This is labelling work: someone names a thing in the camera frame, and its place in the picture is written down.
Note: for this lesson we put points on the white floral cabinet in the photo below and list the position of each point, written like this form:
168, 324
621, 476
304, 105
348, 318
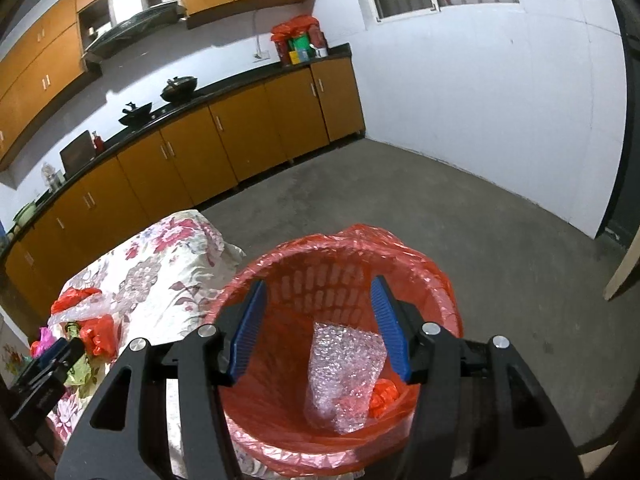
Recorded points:
14, 351

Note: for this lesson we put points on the green pot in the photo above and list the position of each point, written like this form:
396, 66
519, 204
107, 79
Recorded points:
25, 214

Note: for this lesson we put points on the red bag on counter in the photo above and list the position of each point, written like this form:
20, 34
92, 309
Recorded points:
293, 27

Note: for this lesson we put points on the clear plastic wrap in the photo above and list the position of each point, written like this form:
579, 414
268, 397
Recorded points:
93, 306

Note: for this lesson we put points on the orange trash piece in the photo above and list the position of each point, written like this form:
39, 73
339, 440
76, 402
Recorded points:
384, 394

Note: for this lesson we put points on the large red plastic bag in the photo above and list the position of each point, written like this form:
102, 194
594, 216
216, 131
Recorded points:
71, 297

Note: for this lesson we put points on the green wrapper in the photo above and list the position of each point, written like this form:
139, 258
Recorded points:
84, 376

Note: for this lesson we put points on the green box on counter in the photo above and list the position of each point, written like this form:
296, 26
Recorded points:
301, 42

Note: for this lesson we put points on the upper wooden kitchen cabinets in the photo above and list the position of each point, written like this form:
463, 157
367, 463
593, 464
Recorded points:
44, 67

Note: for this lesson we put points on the red sauce bottle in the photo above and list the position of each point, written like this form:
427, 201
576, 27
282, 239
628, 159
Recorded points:
98, 143

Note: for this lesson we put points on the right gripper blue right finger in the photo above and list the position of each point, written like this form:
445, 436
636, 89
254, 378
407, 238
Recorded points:
400, 325

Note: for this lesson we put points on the glass jar on counter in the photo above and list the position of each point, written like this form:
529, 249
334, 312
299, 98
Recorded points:
54, 178

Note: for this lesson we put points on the small red plastic bag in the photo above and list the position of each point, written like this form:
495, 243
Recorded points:
99, 336

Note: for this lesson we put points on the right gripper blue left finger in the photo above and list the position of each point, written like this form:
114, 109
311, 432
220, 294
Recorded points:
239, 325

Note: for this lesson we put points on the black lidded wok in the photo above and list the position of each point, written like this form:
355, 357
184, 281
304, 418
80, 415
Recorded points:
179, 89

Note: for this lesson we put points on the lower wooden kitchen cabinets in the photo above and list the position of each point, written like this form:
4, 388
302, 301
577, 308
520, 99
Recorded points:
244, 128

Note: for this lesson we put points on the black open wok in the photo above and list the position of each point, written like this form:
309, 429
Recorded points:
135, 116

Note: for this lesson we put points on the pink wrapper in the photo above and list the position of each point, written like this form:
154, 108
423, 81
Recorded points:
45, 341

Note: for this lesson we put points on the floral quilted table cloth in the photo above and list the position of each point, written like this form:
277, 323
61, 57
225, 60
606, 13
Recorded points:
159, 402

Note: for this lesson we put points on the red lined waste basket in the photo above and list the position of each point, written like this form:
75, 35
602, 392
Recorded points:
324, 279

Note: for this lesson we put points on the bubble wrap sheet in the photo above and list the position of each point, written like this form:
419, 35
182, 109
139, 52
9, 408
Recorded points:
344, 365

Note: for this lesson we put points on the dark cutting board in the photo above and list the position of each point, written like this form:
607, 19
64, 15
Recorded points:
78, 153

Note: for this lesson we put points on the black range hood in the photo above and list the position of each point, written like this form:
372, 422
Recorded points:
126, 33

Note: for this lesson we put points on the wooden kitchen cabinets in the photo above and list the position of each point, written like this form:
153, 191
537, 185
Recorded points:
44, 67
244, 128

